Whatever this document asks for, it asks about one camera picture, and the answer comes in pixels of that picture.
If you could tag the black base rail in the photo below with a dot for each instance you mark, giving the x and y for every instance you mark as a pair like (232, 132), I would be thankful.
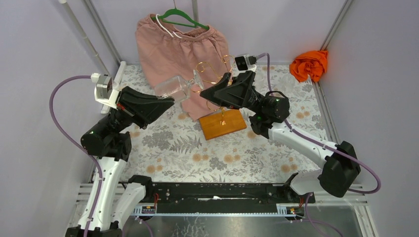
(165, 198)

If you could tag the orange cloth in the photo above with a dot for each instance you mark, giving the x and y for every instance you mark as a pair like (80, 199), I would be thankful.
(310, 65)

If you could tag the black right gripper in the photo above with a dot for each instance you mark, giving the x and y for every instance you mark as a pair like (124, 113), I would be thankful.
(234, 96)

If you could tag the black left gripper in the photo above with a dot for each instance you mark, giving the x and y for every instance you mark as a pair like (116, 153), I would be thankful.
(127, 105)

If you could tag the gold wire glass rack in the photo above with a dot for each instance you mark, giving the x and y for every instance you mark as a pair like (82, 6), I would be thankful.
(212, 85)

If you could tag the pink shorts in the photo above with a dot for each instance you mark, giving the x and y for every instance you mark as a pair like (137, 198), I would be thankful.
(165, 51)

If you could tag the orange wooden rack base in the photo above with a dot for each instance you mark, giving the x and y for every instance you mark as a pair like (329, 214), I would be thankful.
(212, 129)

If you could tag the floral table mat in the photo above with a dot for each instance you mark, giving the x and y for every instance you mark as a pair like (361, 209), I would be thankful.
(174, 148)

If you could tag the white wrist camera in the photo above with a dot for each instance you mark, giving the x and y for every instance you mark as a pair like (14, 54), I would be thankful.
(245, 62)
(106, 91)

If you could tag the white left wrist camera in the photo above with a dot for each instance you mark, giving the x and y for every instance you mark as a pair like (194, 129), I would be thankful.
(106, 91)

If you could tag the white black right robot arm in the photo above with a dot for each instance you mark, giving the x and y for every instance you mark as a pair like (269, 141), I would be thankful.
(338, 166)

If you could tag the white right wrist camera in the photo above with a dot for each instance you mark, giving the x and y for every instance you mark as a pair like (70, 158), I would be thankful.
(245, 62)

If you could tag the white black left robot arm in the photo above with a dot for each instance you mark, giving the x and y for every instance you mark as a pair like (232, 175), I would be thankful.
(110, 148)

